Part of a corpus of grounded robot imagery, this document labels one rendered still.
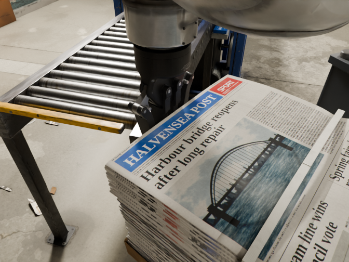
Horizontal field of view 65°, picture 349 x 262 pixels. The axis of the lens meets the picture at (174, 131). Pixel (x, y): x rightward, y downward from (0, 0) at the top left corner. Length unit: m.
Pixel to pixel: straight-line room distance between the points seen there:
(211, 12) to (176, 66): 0.18
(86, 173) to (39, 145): 0.48
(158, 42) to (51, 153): 1.77
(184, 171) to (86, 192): 1.43
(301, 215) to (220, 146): 0.12
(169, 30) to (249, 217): 0.21
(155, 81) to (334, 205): 0.25
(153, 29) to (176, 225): 0.21
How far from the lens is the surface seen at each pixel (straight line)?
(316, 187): 0.33
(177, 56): 0.34
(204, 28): 1.54
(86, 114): 0.90
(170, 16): 0.31
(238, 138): 0.36
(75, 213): 1.65
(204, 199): 0.29
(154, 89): 0.36
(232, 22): 0.17
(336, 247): 0.30
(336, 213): 0.32
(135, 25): 0.33
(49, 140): 2.15
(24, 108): 0.95
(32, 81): 1.14
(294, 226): 0.29
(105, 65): 1.19
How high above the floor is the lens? 1.29
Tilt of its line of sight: 39 degrees down
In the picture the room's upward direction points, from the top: straight up
